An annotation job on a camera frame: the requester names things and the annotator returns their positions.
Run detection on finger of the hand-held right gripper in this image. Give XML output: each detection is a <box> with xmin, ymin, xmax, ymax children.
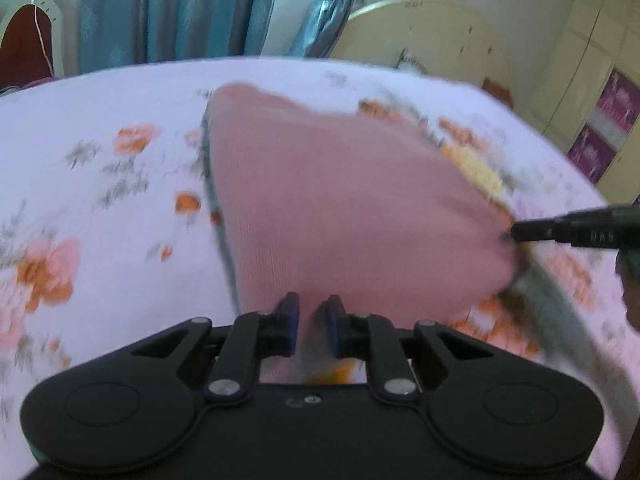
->
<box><xmin>502</xmin><ymin>202</ymin><xmax>640</xmax><ymax>252</ymax></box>

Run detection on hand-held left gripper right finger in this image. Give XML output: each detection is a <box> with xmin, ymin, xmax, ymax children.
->
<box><xmin>324</xmin><ymin>295</ymin><xmax>493</xmax><ymax>405</ymax></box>

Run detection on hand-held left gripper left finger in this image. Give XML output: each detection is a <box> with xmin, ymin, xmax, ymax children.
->
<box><xmin>131</xmin><ymin>291</ymin><xmax>301</xmax><ymax>405</ymax></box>

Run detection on pink knit garment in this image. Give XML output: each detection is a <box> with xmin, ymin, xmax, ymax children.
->
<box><xmin>200</xmin><ymin>82</ymin><xmax>598</xmax><ymax>386</ymax></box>

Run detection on person's right hand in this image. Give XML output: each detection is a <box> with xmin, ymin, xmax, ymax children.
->
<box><xmin>621</xmin><ymin>272</ymin><xmax>640</xmax><ymax>332</ymax></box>

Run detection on purple wardrobe poster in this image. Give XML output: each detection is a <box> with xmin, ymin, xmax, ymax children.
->
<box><xmin>566</xmin><ymin>126</ymin><xmax>617</xmax><ymax>185</ymax></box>
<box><xmin>594</xmin><ymin>69</ymin><xmax>640</xmax><ymax>135</ymax></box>

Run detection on red-brown cloth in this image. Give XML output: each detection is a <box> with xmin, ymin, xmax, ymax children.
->
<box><xmin>481</xmin><ymin>79</ymin><xmax>515</xmax><ymax>108</ymax></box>

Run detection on cream wardrobe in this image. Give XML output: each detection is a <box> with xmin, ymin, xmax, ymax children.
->
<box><xmin>514</xmin><ymin>0</ymin><xmax>640</xmax><ymax>203</ymax></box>

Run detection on white floral bedsheet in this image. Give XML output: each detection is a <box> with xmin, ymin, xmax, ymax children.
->
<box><xmin>0</xmin><ymin>55</ymin><xmax>640</xmax><ymax>480</ymax></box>

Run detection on cream arched bed board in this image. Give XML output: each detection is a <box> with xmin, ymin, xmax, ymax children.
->
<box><xmin>329</xmin><ymin>0</ymin><xmax>517</xmax><ymax>111</ymax></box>

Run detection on small ornate ornament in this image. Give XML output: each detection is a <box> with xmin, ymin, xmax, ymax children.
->
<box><xmin>397</xmin><ymin>47</ymin><xmax>426</xmax><ymax>72</ymax></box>

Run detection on tied-back blue curtain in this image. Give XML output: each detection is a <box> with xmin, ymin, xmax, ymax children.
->
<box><xmin>287</xmin><ymin>0</ymin><xmax>387</xmax><ymax>59</ymax></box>

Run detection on wide blue curtain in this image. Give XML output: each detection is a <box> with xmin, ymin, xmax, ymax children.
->
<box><xmin>79</xmin><ymin>0</ymin><xmax>287</xmax><ymax>75</ymax></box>

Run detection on white hanging cable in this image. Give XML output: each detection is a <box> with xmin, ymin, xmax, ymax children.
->
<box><xmin>31</xmin><ymin>0</ymin><xmax>57</xmax><ymax>77</ymax></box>

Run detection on red headboard with white frame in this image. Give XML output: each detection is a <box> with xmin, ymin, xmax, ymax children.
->
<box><xmin>0</xmin><ymin>0</ymin><xmax>67</xmax><ymax>95</ymax></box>

